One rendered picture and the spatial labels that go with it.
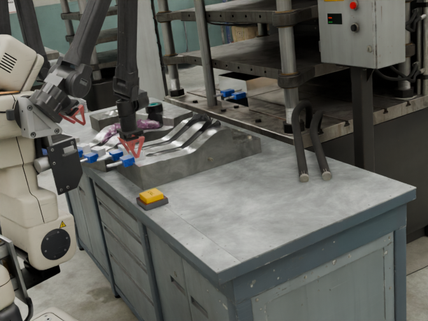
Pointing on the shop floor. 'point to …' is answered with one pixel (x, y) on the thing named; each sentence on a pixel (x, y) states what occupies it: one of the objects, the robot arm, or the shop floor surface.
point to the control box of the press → (362, 55)
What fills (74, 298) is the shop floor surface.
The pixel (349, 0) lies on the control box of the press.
